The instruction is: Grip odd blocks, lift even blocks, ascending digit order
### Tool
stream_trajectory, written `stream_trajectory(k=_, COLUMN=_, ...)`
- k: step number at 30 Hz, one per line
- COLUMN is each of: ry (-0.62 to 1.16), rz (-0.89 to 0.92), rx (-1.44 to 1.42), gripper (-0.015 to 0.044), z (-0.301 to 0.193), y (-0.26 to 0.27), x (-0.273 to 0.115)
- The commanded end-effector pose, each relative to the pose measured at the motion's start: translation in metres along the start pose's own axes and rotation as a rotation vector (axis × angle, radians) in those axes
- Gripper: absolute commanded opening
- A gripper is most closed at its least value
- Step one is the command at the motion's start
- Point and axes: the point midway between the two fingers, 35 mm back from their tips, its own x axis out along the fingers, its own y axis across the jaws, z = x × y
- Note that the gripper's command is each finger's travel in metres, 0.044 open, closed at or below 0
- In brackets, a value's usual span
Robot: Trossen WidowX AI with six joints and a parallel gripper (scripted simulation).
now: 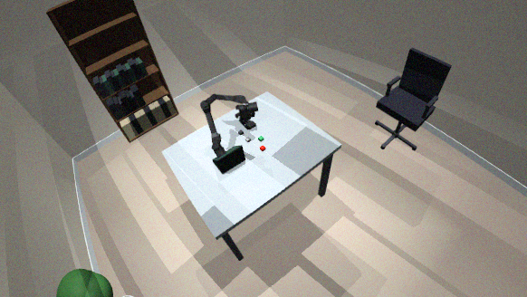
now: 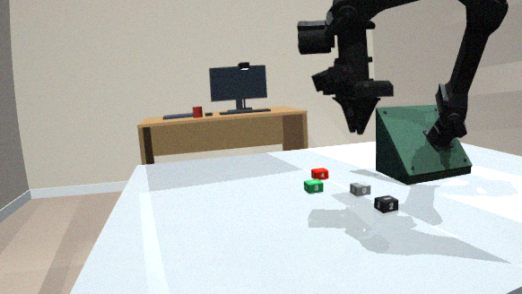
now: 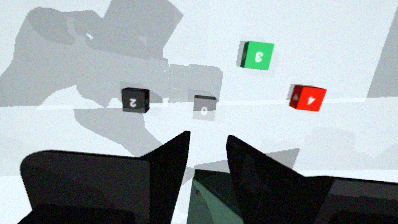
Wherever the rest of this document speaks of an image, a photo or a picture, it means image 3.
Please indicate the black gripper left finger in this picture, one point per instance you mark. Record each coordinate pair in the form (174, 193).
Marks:
(148, 185)

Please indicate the red block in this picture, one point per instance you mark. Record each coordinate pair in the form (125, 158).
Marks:
(307, 98)

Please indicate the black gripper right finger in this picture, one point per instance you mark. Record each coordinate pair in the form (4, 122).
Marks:
(269, 192)

